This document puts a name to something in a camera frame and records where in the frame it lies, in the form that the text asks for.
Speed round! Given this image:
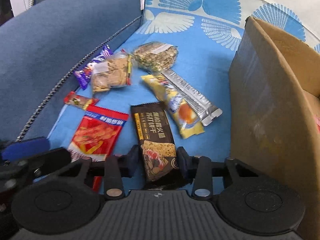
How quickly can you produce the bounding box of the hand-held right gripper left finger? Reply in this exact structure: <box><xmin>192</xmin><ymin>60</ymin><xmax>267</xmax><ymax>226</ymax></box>
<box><xmin>54</xmin><ymin>145</ymin><xmax>140</xmax><ymax>200</ymax></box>

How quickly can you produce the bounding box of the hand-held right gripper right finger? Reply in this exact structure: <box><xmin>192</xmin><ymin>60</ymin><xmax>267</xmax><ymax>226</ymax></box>
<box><xmin>176</xmin><ymin>147</ymin><xmax>266</xmax><ymax>200</ymax></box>

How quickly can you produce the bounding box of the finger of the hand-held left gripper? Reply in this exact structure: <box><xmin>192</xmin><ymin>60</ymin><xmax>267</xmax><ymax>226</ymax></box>
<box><xmin>0</xmin><ymin>137</ymin><xmax>72</xmax><ymax>213</ymax></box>

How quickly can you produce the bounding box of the black biscuit packet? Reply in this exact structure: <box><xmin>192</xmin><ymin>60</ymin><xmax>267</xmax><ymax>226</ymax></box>
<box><xmin>130</xmin><ymin>102</ymin><xmax>179</xmax><ymax>183</ymax></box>

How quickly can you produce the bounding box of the clear biscuit bag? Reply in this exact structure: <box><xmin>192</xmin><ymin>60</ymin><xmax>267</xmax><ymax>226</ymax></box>
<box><xmin>90</xmin><ymin>50</ymin><xmax>137</xmax><ymax>93</ymax></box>

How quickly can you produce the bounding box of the cardboard box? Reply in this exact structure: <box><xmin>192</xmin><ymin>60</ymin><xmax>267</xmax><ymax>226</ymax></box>
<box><xmin>229</xmin><ymin>16</ymin><xmax>320</xmax><ymax>240</ymax></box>

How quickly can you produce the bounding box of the large red snack packet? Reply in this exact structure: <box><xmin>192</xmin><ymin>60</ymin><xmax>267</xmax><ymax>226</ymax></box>
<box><xmin>67</xmin><ymin>105</ymin><xmax>129</xmax><ymax>193</ymax></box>

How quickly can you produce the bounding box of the yellow cake packet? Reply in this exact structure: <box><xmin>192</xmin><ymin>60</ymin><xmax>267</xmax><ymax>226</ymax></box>
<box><xmin>140</xmin><ymin>74</ymin><xmax>205</xmax><ymax>140</ymax></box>

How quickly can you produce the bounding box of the silver snack packet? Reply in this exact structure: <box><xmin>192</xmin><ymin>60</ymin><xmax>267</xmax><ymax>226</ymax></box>
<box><xmin>161</xmin><ymin>69</ymin><xmax>223</xmax><ymax>127</ymax></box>

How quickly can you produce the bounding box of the small red snack packet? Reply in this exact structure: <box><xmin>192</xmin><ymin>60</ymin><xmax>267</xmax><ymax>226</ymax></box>
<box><xmin>63</xmin><ymin>91</ymin><xmax>100</xmax><ymax>110</ymax></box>

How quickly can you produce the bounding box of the purple cartoon snack packet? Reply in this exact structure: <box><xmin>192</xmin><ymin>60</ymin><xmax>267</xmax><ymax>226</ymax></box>
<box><xmin>74</xmin><ymin>44</ymin><xmax>114</xmax><ymax>90</ymax></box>

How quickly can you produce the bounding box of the clear seed crisp bag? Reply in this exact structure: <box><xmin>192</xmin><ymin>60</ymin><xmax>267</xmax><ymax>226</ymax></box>
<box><xmin>132</xmin><ymin>41</ymin><xmax>179</xmax><ymax>72</ymax></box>

